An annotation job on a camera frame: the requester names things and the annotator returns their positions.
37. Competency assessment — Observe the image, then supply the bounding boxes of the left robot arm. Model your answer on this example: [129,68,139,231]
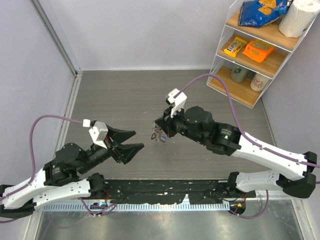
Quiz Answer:
[0,120,144,220]

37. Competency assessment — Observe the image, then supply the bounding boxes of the yellow candy bag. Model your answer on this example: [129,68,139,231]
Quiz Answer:
[223,37,248,58]

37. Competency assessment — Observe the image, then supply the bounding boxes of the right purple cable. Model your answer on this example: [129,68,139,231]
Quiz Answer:
[174,73,320,220]

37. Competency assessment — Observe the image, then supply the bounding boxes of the blue chips bag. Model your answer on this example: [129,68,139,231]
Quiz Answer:
[238,0,290,28]

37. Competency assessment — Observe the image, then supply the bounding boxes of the slotted cable duct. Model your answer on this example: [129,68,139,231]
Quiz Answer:
[43,201,230,212]

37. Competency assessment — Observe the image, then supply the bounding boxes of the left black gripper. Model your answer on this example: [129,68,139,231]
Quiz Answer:
[78,123,146,174]

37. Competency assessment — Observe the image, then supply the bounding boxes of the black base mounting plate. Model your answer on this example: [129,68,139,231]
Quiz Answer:
[103,179,256,205]

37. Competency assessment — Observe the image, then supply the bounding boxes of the white wire shelf rack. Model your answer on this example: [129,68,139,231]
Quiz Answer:
[210,0,310,109]

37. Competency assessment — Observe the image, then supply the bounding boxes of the white printed cup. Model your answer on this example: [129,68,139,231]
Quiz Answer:
[250,73,270,92]

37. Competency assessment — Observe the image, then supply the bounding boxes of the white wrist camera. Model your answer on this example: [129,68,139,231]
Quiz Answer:
[165,88,187,118]
[88,121,109,149]

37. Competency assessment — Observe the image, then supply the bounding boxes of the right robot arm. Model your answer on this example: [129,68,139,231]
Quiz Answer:
[155,106,317,199]

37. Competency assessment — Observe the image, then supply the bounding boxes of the orange candy bag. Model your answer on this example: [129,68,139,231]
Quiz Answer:
[243,39,276,63]

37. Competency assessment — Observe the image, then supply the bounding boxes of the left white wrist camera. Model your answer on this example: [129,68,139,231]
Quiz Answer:
[88,121,109,149]

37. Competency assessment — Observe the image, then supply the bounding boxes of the purple cable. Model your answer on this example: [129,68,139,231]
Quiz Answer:
[174,73,320,220]
[0,114,91,223]

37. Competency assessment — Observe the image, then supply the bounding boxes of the green grey mug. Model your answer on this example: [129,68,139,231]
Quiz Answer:
[230,64,248,83]

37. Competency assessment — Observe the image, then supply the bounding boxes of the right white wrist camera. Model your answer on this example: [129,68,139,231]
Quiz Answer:
[165,88,187,118]

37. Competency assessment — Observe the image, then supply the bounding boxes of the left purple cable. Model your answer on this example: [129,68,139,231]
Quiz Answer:
[0,114,91,223]

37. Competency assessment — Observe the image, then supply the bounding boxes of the white paper towel roll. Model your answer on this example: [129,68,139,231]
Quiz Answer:
[278,0,320,38]

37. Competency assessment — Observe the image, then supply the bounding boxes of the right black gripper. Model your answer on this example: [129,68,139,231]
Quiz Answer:
[155,103,206,145]

